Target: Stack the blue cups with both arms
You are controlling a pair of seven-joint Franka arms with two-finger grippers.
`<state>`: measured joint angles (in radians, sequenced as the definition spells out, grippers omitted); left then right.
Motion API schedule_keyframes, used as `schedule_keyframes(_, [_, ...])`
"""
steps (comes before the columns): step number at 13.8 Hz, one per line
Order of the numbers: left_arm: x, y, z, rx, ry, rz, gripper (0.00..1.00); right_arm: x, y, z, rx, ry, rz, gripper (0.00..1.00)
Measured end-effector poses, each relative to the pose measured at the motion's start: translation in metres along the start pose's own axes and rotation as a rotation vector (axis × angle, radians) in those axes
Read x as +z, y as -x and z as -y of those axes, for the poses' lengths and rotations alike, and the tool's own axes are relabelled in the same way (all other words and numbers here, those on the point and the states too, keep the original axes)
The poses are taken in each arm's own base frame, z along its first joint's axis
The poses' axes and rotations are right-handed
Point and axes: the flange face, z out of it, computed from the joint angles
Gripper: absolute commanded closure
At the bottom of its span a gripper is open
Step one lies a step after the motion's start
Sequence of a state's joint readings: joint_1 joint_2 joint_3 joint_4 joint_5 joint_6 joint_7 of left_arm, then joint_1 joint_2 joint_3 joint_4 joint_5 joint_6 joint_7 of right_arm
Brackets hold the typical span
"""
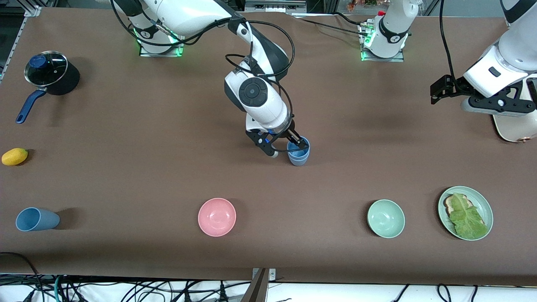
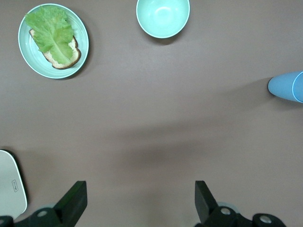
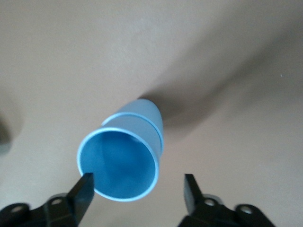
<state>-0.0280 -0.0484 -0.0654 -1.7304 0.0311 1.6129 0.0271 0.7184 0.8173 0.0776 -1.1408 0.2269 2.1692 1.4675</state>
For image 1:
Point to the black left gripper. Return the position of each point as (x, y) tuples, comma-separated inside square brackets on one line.
[(456, 87)]

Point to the metal table bracket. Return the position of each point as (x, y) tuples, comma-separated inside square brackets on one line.
[(272, 274)]

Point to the brown wooden strip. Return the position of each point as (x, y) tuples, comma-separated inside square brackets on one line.
[(256, 289)]

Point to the mint green plate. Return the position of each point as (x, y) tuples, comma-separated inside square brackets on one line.
[(482, 201)]

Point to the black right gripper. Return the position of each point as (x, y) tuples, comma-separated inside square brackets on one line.
[(291, 134)]

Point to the mint green bowl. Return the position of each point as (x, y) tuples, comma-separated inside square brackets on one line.
[(386, 219)]

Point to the aluminium frame rail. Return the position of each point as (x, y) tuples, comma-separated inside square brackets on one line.
[(16, 42)]

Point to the green lettuce leaf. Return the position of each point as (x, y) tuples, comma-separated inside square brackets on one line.
[(467, 220)]

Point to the silver equipment box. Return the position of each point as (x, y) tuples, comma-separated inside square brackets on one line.
[(275, 6)]

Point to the white pan at right edge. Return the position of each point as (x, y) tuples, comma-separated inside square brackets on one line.
[(509, 130)]

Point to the toasted bread slice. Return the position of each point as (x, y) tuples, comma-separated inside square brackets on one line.
[(449, 204)]

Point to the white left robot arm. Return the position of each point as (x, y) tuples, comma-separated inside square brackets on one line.
[(392, 25)]

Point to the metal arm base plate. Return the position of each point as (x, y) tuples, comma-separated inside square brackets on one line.
[(398, 58), (168, 53)]

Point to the glass lid with blue knob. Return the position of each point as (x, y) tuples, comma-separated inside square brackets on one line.
[(50, 69)]

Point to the blue plastic cup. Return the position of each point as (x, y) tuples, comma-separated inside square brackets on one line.
[(42, 219), (298, 162), (293, 156)]

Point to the yellow lemon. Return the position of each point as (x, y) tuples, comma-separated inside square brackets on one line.
[(14, 157)]

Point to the pink bowl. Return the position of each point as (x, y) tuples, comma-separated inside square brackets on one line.
[(217, 217)]

